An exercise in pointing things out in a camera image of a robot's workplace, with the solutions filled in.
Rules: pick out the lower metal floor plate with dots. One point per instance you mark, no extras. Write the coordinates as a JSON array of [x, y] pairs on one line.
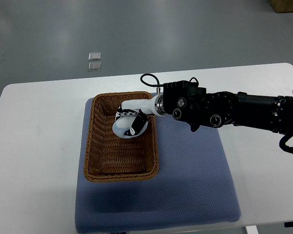
[[94, 66]]

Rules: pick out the blue quilted mat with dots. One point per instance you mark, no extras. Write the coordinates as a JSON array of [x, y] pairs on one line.
[[193, 186]]

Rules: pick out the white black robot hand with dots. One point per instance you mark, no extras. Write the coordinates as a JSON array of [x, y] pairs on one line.
[[136, 111]]

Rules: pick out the brown wicker basket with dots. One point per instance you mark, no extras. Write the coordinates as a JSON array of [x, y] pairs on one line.
[[109, 158]]

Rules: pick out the light blue plush toy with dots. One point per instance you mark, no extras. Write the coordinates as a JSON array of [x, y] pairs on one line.
[[120, 126]]

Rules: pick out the upper metal floor plate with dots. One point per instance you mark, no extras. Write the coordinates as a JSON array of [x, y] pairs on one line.
[[94, 56]]

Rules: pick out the metal floor plate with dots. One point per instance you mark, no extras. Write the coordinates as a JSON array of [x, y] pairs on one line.
[[94, 56], [94, 66]]

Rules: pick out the brown cardboard box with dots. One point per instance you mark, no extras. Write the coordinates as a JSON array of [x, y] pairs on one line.
[[282, 6]]

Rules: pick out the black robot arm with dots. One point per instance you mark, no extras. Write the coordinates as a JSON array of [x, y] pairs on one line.
[[185, 101]]

